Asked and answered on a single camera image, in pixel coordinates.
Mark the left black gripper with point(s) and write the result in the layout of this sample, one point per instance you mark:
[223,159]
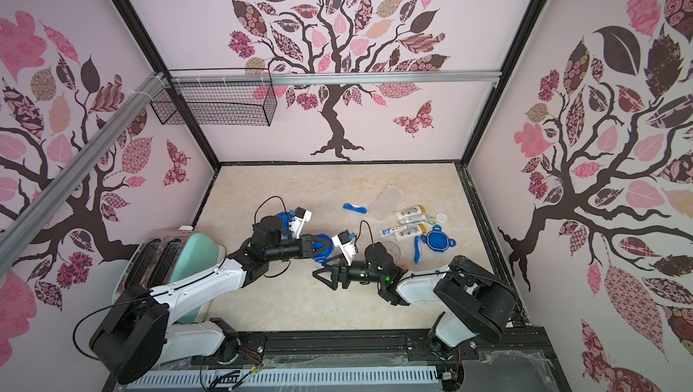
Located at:
[306,247]

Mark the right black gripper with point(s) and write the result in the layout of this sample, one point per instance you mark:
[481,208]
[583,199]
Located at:
[341,275]

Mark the white toothpaste tube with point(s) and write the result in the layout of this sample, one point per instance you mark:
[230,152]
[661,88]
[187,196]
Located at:
[400,227]

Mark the detached blue container lid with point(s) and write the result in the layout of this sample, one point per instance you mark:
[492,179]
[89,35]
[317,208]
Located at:
[437,240]

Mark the small white round cap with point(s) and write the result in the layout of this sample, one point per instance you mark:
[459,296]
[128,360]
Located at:
[441,218]

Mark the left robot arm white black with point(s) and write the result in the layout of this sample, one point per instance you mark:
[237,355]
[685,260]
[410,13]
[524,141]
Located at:
[142,330]

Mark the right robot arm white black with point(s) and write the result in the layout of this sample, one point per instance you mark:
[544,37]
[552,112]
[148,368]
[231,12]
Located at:
[479,304]

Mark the clear drinking glass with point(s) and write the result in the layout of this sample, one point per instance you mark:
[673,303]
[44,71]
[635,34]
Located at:
[394,251]

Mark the small corked glass jar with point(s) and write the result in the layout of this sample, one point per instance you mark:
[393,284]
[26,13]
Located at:
[400,266]

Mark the mint green silver toaster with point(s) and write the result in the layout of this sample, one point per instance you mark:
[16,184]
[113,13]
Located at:
[167,256]

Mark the black wire basket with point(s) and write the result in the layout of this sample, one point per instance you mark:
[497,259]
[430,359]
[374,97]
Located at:
[219,97]

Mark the back aluminium rail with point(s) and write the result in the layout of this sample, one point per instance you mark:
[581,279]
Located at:
[449,76]

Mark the aluminium rail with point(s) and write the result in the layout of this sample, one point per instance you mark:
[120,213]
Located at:
[449,76]
[29,223]

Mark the white slotted cable duct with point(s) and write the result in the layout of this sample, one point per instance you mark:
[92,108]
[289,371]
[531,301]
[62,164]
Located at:
[282,379]

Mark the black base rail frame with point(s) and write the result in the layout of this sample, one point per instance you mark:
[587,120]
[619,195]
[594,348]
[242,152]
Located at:
[523,361]

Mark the left aluminium rail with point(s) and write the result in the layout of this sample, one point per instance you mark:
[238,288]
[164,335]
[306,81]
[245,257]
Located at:
[29,223]

